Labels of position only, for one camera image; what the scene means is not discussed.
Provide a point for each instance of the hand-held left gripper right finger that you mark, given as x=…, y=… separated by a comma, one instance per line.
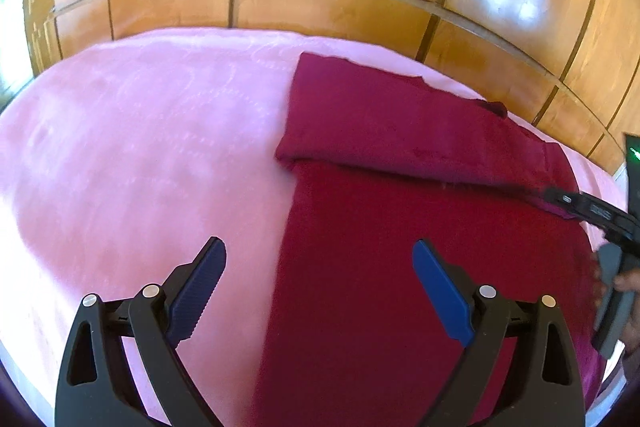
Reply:
x=442, y=292

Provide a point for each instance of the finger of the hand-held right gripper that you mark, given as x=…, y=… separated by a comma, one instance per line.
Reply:
x=562, y=199

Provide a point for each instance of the dark red knit garment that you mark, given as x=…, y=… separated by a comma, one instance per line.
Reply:
x=380, y=217

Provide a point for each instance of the dark device with green light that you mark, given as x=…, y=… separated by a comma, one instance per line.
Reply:
x=632, y=154

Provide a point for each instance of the pink bed sheet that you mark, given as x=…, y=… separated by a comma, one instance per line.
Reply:
x=150, y=147

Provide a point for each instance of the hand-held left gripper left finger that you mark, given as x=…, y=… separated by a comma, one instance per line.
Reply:
x=197, y=287

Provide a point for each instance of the person's right hand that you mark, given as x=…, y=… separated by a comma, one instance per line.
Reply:
x=631, y=307

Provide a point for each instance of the bright patterned window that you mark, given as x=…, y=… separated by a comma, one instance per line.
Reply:
x=15, y=47

